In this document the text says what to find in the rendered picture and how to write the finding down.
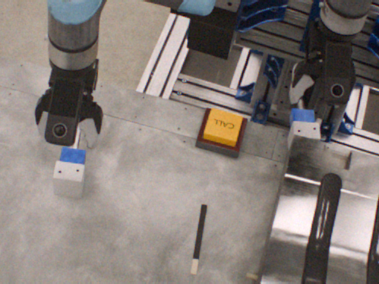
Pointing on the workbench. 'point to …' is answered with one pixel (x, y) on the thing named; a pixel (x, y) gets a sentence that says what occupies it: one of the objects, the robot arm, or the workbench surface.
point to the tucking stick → (198, 239)
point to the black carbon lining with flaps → (323, 220)
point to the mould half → (273, 253)
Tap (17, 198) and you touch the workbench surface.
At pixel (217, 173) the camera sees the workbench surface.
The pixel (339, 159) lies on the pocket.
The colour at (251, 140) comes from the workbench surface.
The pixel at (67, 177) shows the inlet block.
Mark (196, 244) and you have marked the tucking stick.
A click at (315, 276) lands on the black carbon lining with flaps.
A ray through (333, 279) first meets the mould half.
